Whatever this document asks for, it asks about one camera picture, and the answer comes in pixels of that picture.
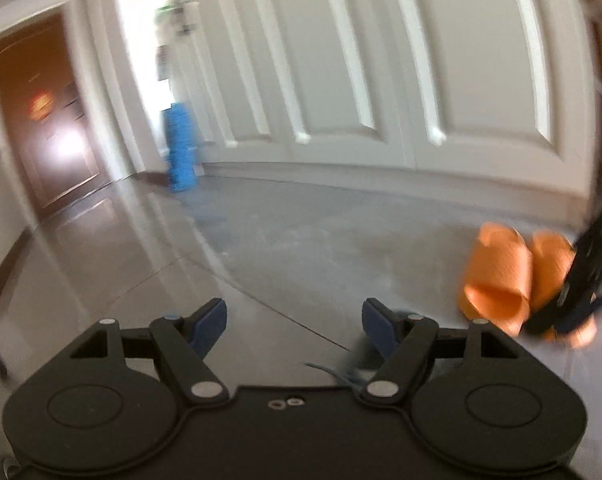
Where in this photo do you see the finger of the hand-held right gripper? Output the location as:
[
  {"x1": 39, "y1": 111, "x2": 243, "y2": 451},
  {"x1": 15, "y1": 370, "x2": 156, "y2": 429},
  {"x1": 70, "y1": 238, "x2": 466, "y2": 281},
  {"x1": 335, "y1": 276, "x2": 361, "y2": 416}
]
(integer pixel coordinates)
[{"x1": 523, "y1": 280, "x2": 599, "y2": 340}]

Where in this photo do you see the orange textured slipper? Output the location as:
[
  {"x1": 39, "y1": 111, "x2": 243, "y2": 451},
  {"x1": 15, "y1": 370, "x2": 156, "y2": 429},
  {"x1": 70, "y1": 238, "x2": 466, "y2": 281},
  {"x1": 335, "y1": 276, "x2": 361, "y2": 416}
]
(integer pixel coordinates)
[
  {"x1": 528, "y1": 230, "x2": 598, "y2": 350},
  {"x1": 456, "y1": 222, "x2": 534, "y2": 336}
]

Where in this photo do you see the brown wooden door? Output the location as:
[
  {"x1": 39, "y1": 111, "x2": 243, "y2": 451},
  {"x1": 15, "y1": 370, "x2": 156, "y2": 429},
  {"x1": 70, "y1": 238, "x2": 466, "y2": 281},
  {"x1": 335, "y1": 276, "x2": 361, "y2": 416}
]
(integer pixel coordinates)
[{"x1": 0, "y1": 10, "x2": 104, "y2": 213}]

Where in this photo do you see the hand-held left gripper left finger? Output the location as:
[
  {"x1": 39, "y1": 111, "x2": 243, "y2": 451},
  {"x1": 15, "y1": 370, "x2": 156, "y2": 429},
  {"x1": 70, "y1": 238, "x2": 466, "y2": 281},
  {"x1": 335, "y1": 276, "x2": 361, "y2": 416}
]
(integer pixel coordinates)
[{"x1": 71, "y1": 297, "x2": 230, "y2": 405}]

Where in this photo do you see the blue cylindrical bin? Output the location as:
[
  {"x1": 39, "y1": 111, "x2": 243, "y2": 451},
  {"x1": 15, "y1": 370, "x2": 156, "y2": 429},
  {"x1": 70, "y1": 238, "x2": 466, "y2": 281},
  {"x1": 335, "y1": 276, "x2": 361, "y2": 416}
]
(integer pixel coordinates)
[{"x1": 162, "y1": 102, "x2": 200, "y2": 193}]

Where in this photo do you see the white panelled cabinet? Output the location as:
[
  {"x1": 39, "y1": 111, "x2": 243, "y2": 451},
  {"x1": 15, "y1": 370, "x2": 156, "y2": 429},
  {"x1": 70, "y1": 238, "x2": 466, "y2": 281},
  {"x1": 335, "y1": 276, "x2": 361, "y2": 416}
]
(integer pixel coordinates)
[{"x1": 81, "y1": 0, "x2": 599, "y2": 221}]

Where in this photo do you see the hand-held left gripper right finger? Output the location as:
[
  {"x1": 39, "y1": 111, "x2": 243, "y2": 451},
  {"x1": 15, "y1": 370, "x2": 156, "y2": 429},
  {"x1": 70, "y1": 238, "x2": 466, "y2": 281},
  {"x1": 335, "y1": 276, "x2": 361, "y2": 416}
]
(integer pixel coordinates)
[{"x1": 358, "y1": 298, "x2": 528, "y2": 405}]

